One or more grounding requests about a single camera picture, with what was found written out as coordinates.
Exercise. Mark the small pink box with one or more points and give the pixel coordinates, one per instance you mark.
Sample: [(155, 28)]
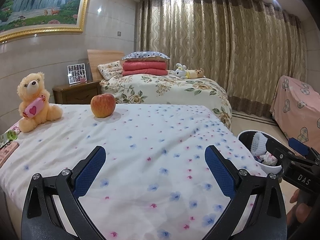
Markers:
[(82, 80)]

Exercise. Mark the gold framed landscape painting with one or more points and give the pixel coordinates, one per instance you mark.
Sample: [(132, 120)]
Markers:
[(37, 2)]

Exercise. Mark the green packet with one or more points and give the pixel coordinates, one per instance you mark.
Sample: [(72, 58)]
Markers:
[(8, 136)]

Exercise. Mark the cream teddy bear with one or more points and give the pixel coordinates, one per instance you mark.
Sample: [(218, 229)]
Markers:
[(32, 92)]

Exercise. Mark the person's right hand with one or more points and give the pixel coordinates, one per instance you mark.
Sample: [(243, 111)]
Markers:
[(303, 212)]

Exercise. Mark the photo collage frame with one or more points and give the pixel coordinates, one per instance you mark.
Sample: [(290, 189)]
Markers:
[(74, 72)]

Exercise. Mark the bed with floral cover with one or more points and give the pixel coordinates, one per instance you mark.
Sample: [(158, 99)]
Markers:
[(162, 87)]

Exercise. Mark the white plastic bag red print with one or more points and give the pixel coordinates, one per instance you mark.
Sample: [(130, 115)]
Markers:
[(268, 158)]

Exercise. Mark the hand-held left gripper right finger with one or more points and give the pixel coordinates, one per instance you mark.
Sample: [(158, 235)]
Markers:
[(220, 172)]

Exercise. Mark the yellow plush toy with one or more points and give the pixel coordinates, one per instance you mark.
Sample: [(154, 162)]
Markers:
[(195, 73)]

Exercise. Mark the blue and white pillow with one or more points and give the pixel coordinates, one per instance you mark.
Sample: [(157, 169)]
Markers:
[(145, 55)]

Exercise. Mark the wooden nightstand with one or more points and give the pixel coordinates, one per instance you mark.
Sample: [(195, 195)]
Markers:
[(75, 93)]

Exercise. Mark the pink folded quilt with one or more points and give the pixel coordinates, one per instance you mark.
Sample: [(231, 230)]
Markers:
[(145, 67)]

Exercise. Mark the beige patterned curtain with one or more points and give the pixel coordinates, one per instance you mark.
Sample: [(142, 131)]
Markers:
[(212, 42)]

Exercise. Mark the white foam net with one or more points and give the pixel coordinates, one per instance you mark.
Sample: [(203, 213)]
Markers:
[(258, 143)]

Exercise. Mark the pink cloth covered furniture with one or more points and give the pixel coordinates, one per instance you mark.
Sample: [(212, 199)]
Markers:
[(295, 105)]

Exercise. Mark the white bunny plush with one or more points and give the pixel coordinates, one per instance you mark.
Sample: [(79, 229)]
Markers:
[(181, 72)]

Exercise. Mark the wooden headboard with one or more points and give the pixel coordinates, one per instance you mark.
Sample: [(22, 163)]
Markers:
[(100, 60)]

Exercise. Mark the white trash bin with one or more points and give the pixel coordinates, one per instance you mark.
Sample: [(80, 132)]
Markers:
[(270, 169)]

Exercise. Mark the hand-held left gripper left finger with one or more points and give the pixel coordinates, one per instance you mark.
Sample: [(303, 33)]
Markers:
[(91, 170)]

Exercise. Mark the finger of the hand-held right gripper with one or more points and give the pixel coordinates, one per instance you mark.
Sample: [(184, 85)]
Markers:
[(297, 146), (275, 146)]

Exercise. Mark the pink flat box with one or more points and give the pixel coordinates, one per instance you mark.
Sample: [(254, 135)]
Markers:
[(7, 152)]

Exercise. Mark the red apple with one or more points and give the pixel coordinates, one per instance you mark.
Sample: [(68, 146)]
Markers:
[(102, 105)]

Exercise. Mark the floral pillow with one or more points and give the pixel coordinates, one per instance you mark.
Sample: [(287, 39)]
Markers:
[(110, 68)]

